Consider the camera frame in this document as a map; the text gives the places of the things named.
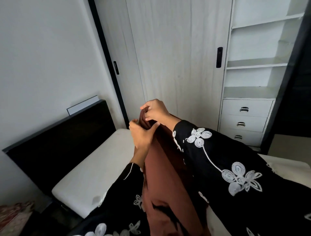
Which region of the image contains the person's right hand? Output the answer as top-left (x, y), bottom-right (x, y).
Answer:
top-left (140, 99), bottom-right (172, 126)

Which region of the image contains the person's left hand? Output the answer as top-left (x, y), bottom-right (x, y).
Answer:
top-left (129, 119), bottom-right (161, 150)

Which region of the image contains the brown bed sheet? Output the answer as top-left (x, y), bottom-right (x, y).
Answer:
top-left (137, 107), bottom-right (212, 236)

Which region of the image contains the dark wooden bed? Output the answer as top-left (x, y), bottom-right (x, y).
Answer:
top-left (2, 100), bottom-right (117, 219)

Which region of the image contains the red patterned bedsheet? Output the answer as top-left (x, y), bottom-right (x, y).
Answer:
top-left (0, 201), bottom-right (34, 236)

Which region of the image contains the white wardrobe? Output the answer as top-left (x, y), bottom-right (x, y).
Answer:
top-left (87, 0), bottom-right (309, 149)

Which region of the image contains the white board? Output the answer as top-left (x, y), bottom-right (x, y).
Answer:
top-left (67, 95), bottom-right (99, 116)

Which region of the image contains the black floral blouse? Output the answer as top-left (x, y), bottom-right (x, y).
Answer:
top-left (69, 120), bottom-right (311, 236)

